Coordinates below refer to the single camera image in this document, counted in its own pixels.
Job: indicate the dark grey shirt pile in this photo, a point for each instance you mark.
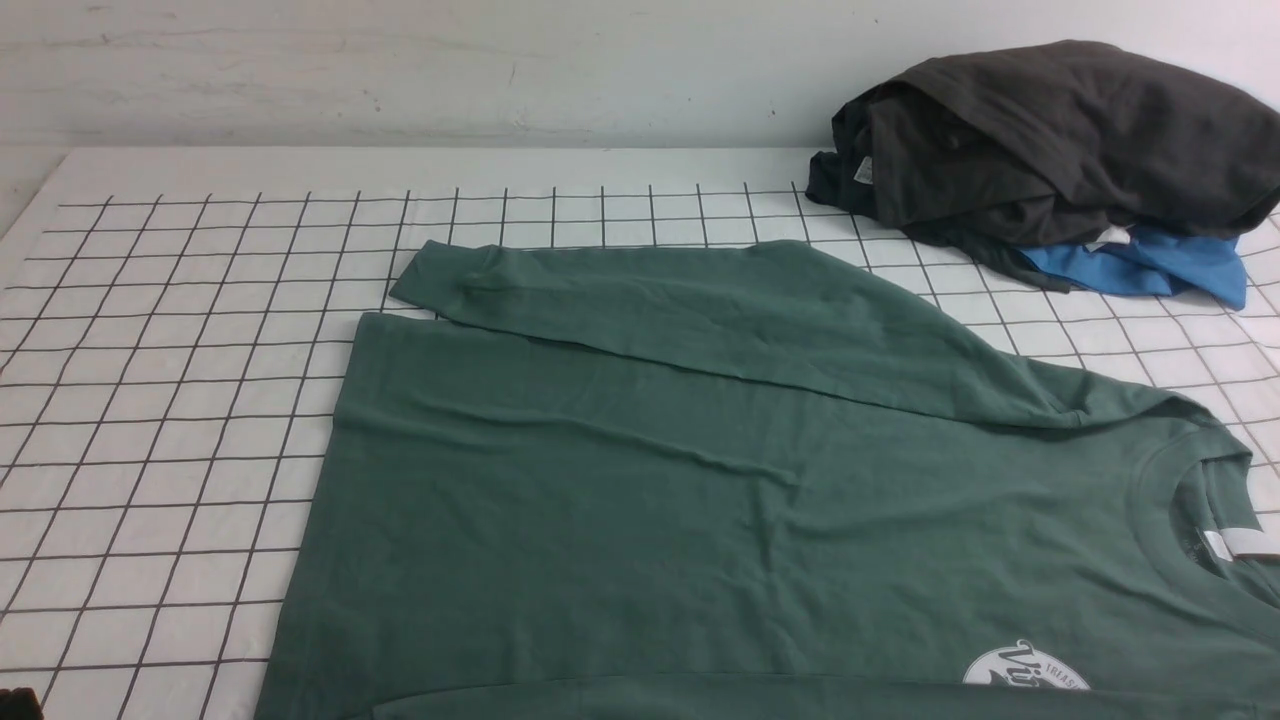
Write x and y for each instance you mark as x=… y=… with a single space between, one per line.
x=1050 y=147

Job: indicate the black object at corner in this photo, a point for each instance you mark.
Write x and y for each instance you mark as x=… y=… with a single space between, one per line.
x=20 y=704

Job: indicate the blue shirt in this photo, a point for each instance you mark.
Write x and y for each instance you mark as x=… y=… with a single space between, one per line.
x=1150 y=263

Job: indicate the white grid-pattern tablecloth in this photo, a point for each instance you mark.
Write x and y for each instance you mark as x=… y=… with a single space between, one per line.
x=176 y=321

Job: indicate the green long-sleeve shirt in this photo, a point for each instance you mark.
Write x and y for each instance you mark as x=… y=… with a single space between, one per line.
x=757 y=484

